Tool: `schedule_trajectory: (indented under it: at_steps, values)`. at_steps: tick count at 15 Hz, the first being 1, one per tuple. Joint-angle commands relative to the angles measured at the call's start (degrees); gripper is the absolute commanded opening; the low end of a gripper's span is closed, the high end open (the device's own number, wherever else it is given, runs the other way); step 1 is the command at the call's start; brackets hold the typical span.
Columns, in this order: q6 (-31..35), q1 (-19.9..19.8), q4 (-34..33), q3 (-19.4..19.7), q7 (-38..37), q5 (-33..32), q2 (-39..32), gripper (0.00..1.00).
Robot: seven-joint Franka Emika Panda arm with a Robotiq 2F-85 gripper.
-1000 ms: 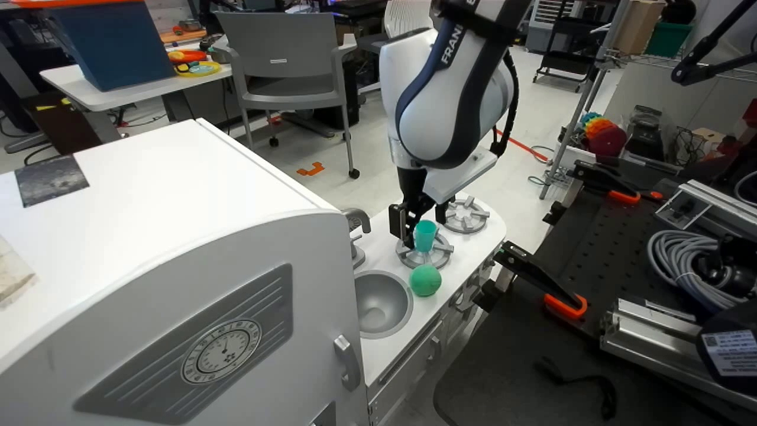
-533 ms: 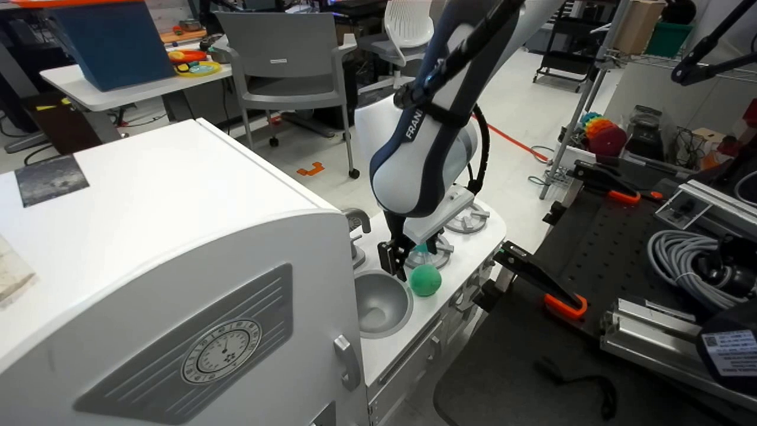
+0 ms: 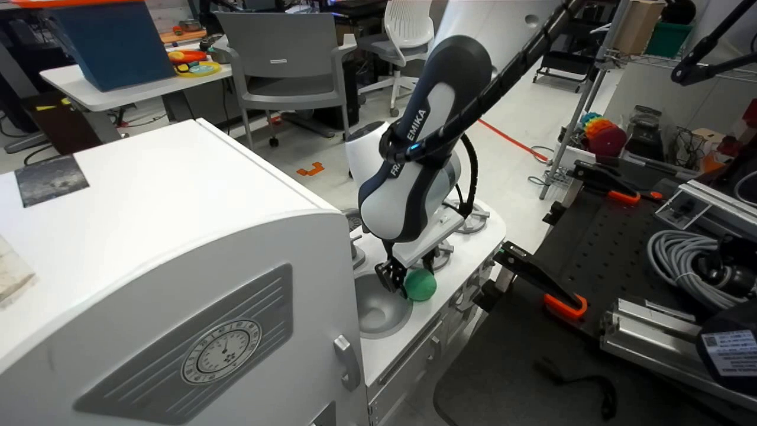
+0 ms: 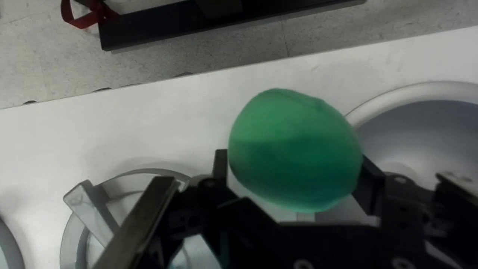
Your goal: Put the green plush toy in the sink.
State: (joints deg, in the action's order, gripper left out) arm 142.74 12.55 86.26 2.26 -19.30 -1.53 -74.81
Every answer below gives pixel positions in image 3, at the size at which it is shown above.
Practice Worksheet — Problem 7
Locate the green bin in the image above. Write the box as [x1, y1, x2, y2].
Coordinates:
[647, 21, 698, 58]

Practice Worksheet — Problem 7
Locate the green plush ball toy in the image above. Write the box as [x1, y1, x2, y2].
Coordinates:
[403, 266, 441, 305]

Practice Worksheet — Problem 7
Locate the gray toy stove burner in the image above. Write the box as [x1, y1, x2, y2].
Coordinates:
[423, 238, 457, 266]
[457, 199, 494, 237]

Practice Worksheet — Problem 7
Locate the white side table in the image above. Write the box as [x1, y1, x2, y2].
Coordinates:
[38, 57, 237, 147]

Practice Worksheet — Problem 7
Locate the black clamp orange handle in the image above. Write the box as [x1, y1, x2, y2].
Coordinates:
[492, 238, 591, 323]
[569, 158, 668, 211]

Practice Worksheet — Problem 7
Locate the gray cabinet latch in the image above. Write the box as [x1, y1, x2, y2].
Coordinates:
[331, 333, 363, 391]

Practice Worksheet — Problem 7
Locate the gray toy sink bowl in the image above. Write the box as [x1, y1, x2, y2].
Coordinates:
[354, 269, 418, 340]

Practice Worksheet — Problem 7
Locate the blue box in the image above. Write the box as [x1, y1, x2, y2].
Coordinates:
[51, 0, 179, 94]

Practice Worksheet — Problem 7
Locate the metal shelf rack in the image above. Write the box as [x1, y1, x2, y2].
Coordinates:
[541, 0, 659, 201]

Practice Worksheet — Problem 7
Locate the aluminium extrusion rail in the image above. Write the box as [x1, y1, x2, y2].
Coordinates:
[598, 295, 757, 408]

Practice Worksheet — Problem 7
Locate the gray toy faucet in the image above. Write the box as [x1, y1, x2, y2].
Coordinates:
[345, 230, 370, 272]

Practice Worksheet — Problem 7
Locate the gray coiled cable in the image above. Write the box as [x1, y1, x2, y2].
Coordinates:
[647, 227, 744, 311]

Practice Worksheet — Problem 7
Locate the black floor cable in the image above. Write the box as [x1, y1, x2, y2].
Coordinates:
[536, 356, 622, 420]

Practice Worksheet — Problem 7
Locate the white toy kitchen counter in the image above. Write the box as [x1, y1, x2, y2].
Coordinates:
[345, 199, 512, 426]

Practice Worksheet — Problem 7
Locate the white plastic chair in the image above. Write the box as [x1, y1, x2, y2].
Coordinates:
[358, 0, 439, 113]

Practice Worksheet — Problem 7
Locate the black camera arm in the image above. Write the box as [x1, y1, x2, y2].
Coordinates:
[669, 0, 757, 87]

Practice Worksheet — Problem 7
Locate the black device white label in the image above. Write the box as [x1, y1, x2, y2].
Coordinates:
[695, 302, 757, 397]

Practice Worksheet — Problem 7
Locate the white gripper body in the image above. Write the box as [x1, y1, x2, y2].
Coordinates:
[389, 208, 470, 275]

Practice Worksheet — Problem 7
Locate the gray plastic chair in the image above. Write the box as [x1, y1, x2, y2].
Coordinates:
[216, 6, 355, 149]

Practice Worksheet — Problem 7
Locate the orange red plush ball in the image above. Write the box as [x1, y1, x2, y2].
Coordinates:
[577, 110, 632, 166]

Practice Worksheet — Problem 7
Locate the orange cable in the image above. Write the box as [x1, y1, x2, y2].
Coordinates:
[475, 116, 551, 166]

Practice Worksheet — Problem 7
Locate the colourful toy pile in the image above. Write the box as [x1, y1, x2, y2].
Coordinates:
[167, 45, 226, 79]

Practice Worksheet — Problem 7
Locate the dark gray square patch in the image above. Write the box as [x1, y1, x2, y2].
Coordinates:
[13, 154, 92, 211]

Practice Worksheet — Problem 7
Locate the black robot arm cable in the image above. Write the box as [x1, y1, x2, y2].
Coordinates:
[377, 0, 581, 219]

